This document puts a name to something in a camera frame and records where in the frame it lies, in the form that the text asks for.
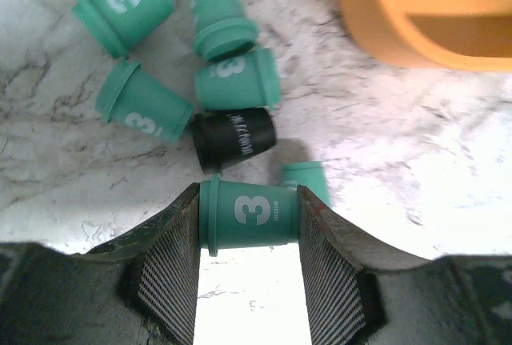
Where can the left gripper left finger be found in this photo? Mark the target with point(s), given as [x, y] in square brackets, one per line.
[138, 288]

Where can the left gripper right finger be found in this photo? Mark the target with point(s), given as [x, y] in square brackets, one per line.
[360, 290]

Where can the green coffee capsule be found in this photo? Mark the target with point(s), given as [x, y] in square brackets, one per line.
[131, 97]
[222, 29]
[240, 215]
[120, 25]
[310, 174]
[246, 81]

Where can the orange storage basket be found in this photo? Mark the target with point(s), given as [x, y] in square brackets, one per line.
[457, 34]

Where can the black coffee capsule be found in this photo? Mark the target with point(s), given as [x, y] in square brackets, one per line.
[227, 138]

